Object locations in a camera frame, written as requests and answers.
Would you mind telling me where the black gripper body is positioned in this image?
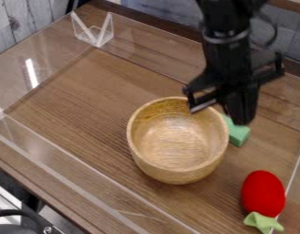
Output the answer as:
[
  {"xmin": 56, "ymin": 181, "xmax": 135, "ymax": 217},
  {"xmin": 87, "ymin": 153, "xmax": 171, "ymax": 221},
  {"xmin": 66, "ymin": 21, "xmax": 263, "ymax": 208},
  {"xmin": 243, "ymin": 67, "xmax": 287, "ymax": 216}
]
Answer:
[{"xmin": 183, "ymin": 47, "xmax": 285, "ymax": 114}]

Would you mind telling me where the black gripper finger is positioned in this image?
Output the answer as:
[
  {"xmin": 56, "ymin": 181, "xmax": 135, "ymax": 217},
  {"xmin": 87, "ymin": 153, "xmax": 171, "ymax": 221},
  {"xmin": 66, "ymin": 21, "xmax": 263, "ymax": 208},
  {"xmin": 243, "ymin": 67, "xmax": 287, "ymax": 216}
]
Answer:
[{"xmin": 226, "ymin": 84, "xmax": 261, "ymax": 125}]

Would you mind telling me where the red plush strawberry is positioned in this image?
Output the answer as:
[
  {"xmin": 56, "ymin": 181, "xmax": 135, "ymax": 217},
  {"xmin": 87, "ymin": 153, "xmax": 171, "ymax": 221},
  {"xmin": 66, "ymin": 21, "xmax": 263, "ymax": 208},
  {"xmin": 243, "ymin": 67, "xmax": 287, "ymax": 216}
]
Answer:
[{"xmin": 241, "ymin": 170, "xmax": 286, "ymax": 234}]

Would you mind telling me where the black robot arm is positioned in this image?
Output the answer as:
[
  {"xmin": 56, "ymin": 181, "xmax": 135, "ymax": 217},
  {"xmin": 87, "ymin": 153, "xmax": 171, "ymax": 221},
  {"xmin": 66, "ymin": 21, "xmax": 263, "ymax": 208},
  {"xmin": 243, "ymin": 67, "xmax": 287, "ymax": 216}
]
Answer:
[{"xmin": 183, "ymin": 0, "xmax": 285, "ymax": 125}]

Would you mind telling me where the green foam block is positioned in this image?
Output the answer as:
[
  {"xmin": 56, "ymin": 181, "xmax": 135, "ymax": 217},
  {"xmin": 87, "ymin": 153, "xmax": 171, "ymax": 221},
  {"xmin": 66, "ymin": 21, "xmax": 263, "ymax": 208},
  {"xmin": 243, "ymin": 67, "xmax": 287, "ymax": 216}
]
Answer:
[{"xmin": 222, "ymin": 115, "xmax": 251, "ymax": 146}]

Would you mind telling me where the wooden bowl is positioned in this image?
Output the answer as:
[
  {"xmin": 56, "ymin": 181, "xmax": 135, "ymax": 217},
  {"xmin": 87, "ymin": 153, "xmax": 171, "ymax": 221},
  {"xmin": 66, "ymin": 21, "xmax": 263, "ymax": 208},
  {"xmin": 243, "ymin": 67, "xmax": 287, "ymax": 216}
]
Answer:
[{"xmin": 127, "ymin": 97, "xmax": 230, "ymax": 185}]

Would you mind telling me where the clear acrylic enclosure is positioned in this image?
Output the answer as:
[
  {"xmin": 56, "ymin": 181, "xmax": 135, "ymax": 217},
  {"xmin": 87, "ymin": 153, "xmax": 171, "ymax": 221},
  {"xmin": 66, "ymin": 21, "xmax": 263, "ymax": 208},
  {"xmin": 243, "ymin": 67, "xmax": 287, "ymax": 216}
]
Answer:
[{"xmin": 0, "ymin": 6, "xmax": 300, "ymax": 234}]

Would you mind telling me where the black metal bracket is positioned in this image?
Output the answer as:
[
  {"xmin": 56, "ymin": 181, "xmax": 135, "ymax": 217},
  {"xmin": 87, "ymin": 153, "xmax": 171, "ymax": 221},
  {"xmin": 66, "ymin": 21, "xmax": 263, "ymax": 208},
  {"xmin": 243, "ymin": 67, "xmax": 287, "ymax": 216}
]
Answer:
[{"xmin": 22, "ymin": 204, "xmax": 64, "ymax": 234}]

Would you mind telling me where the black cable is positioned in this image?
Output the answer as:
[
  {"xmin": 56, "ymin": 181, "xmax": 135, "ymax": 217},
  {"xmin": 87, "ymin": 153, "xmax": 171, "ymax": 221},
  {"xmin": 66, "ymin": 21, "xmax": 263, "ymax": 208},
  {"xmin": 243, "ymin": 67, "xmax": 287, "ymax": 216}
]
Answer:
[{"xmin": 0, "ymin": 208, "xmax": 44, "ymax": 234}]

